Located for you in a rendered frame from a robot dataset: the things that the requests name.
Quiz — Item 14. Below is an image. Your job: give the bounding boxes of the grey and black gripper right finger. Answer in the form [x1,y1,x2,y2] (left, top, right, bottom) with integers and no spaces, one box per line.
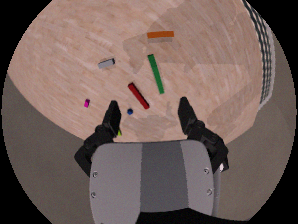
[177,97,229,174]

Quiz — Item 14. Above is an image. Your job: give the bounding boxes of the grey rectangular bar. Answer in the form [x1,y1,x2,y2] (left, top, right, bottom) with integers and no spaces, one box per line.
[97,58,115,69]

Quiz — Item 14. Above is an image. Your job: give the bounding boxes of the orange rod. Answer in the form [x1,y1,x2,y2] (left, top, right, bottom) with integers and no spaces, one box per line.
[147,31,174,38]

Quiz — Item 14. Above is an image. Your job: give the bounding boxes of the red rod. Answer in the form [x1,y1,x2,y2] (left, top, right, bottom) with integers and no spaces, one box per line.
[128,82,149,109]

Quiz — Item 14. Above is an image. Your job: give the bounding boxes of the small blue cube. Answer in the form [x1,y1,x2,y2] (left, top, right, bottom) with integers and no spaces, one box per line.
[127,108,133,115]

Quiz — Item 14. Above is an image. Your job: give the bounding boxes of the magenta rod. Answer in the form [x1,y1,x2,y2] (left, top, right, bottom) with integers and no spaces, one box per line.
[84,99,90,107]

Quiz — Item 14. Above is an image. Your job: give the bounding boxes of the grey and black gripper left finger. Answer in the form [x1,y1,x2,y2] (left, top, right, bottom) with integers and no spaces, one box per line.
[74,100,122,178]

